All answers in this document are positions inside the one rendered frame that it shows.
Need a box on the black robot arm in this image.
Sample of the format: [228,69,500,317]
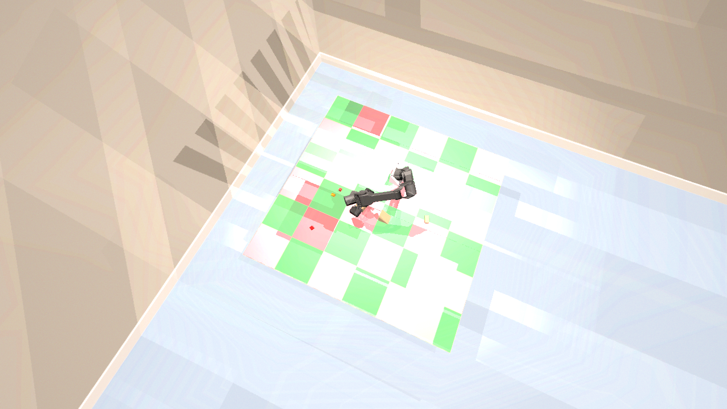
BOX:
[344,166,417,207]

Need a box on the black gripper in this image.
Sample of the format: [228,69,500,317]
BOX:
[349,188,374,217]

